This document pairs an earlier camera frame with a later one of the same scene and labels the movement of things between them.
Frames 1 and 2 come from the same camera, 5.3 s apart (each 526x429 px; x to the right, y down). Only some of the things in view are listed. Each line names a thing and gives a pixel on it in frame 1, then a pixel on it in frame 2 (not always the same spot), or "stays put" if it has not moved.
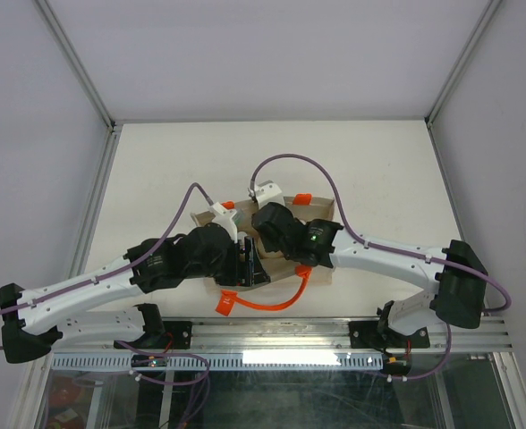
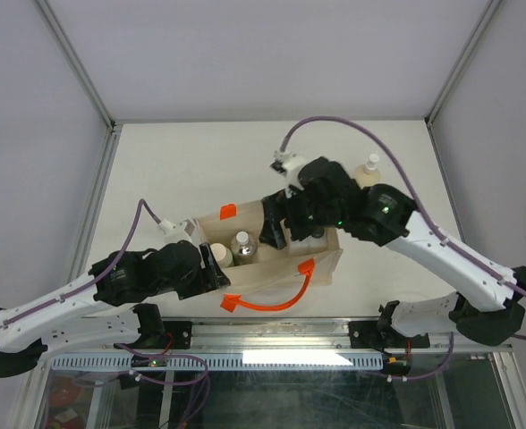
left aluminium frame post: [113, 138] stays put
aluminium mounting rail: [421, 333] stays put
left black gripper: [248, 273] -> [202, 284]
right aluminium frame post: [489, 12] stays put
